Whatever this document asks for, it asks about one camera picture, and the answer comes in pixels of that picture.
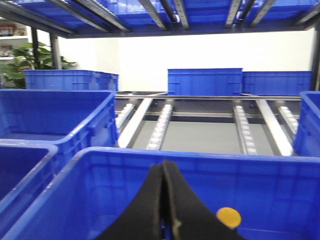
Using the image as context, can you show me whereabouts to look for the blue rear left bin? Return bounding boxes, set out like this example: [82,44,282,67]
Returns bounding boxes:
[0,89,119,157]

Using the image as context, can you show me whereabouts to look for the blue far tall crate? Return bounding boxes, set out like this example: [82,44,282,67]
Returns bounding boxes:
[167,68,243,96]

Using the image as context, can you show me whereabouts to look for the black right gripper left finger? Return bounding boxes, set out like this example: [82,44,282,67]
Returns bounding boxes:
[96,164,163,240]

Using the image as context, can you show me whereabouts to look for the blue far left crate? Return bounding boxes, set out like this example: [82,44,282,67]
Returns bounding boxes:
[24,69,119,91]

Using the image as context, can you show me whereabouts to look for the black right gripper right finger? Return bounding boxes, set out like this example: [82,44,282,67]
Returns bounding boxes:
[162,159,243,240]

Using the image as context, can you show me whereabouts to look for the yellow mushroom push button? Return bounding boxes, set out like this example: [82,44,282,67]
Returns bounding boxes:
[216,207,242,229]

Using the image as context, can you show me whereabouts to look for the blue target plastic bin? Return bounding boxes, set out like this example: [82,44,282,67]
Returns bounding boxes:
[3,147,320,240]

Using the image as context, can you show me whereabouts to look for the blue source plastic bin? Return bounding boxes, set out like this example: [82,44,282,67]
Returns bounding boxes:
[0,140,59,238]

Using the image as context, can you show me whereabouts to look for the green potted plant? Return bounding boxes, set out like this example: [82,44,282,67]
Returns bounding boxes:
[0,42,77,90]

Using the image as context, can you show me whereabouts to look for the blue rear right bin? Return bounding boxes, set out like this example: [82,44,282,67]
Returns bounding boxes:
[293,91,320,157]

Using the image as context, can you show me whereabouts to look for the metal flow rack frame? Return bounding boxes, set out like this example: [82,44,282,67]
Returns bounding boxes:
[0,0,320,156]

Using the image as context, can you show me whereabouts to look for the blue far low crate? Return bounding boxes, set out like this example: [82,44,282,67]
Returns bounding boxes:
[242,71,312,96]

